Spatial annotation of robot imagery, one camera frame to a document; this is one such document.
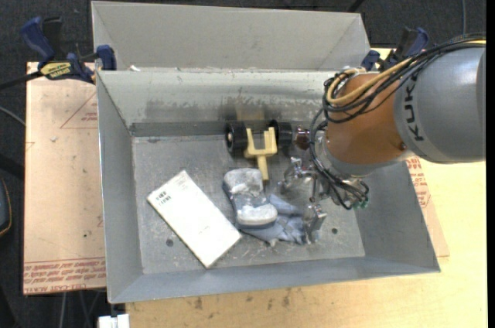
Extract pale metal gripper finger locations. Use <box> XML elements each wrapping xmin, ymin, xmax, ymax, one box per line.
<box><xmin>302</xmin><ymin>203</ymin><xmax>328</xmax><ymax>244</ymax></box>
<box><xmin>277</xmin><ymin>157</ymin><xmax>317</xmax><ymax>194</ymax></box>

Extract beige toy axle, black wheels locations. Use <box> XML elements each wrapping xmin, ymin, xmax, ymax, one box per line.
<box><xmin>224</xmin><ymin>119</ymin><xmax>294</xmax><ymax>181</ymax></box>

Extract blue and white slipper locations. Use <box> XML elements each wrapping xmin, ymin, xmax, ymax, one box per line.
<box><xmin>222</xmin><ymin>167</ymin><xmax>279</xmax><ymax>230</ymax></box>

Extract white flat box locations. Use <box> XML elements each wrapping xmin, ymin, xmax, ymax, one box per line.
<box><xmin>146</xmin><ymin>169</ymin><xmax>243</xmax><ymax>269</ymax></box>

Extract grey metal bin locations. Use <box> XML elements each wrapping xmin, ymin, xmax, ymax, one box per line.
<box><xmin>90</xmin><ymin>0</ymin><xmax>442</xmax><ymax>305</ymax></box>

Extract brown cardboard board, red print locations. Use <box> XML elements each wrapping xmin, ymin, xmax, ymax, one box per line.
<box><xmin>22</xmin><ymin>61</ymin><xmax>452</xmax><ymax>296</ymax></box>

